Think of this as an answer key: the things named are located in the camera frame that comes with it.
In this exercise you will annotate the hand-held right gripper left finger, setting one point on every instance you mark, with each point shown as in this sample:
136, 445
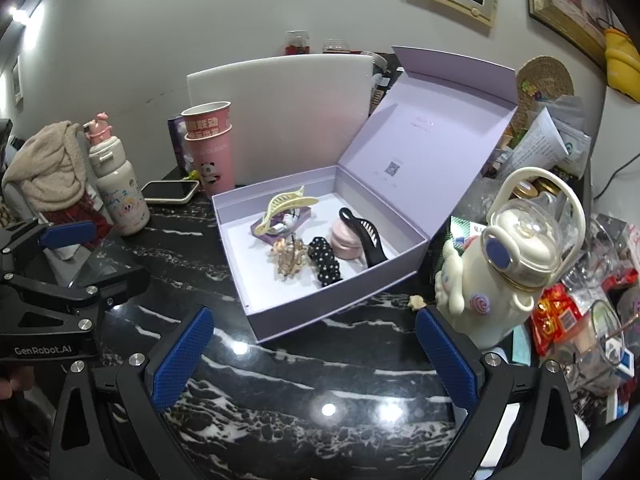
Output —
182, 355

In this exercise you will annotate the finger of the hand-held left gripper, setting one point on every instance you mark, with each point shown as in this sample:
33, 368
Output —
70, 235
115, 285

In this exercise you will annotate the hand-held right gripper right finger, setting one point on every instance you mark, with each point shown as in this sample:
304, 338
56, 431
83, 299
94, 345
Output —
447, 360

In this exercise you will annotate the black hair clip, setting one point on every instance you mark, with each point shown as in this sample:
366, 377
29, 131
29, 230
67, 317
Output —
367, 240

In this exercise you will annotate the gold hair claw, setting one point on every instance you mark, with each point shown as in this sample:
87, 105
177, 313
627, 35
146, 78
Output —
289, 257

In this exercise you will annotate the purple handwritten card box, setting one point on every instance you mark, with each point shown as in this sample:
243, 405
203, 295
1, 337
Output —
260, 227

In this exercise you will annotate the pink round jar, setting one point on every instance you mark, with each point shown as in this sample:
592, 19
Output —
345, 251

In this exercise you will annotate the black polka dot scrunchie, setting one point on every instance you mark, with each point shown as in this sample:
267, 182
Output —
325, 260

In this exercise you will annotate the pink compact case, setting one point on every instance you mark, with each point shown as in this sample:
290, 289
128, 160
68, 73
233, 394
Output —
341, 232

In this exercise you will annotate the cream hair claw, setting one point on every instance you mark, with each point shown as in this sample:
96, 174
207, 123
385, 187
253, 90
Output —
280, 205

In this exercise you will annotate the lavender gift box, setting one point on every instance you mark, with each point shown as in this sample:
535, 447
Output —
430, 130

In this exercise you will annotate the person's left hand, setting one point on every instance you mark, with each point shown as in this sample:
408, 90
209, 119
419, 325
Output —
7, 389

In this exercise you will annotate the red plaid cloth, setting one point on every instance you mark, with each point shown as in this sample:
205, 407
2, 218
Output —
82, 220

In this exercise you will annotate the small beige charm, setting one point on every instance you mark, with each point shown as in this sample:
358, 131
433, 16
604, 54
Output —
416, 302

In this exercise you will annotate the white cartoon water bottle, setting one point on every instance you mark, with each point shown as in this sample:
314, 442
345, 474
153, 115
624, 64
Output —
120, 190

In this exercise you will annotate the cream fleece garment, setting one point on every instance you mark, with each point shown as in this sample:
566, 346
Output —
47, 165

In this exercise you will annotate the cream bottle with plush dog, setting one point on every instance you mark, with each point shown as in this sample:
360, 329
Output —
505, 270

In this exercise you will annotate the phone in cream case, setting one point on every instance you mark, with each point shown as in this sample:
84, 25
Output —
169, 191

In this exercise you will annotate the red snack packet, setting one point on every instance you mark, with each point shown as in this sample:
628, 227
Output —
555, 317

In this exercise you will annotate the green white medicine box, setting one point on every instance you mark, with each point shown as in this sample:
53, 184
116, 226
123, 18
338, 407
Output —
462, 232

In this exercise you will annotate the clear glass jar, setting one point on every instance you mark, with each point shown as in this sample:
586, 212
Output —
595, 345

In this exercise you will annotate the pink panda paper cup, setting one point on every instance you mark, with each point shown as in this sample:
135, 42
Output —
215, 160

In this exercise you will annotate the red printed paper cup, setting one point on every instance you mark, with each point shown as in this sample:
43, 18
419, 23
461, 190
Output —
207, 120

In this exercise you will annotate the printed paper sheet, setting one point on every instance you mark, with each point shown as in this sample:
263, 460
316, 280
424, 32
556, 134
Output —
537, 142

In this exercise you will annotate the white foam board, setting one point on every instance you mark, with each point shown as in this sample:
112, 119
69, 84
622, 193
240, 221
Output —
280, 110

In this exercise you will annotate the glass jar with red contents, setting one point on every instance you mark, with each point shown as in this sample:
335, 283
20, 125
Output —
296, 44

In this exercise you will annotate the woven round coaster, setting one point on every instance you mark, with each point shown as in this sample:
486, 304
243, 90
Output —
545, 77

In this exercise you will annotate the gold picture frame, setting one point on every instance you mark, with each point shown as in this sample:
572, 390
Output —
570, 0

